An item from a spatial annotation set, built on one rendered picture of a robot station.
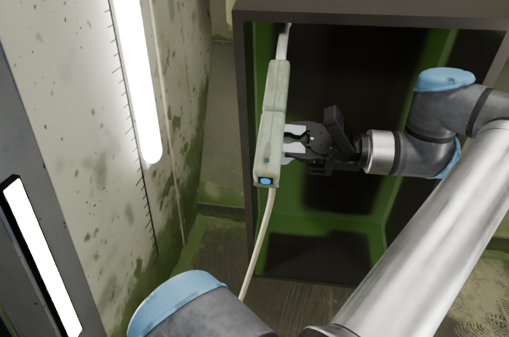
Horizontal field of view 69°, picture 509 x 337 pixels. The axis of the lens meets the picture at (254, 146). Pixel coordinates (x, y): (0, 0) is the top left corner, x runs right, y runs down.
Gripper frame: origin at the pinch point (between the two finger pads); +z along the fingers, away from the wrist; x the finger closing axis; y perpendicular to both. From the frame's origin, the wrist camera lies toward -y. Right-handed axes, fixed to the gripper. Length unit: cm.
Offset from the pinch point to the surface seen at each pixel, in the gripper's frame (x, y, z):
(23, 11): 26, -9, 61
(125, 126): 38, 50, 59
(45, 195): -4, 29, 61
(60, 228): -8, 42, 61
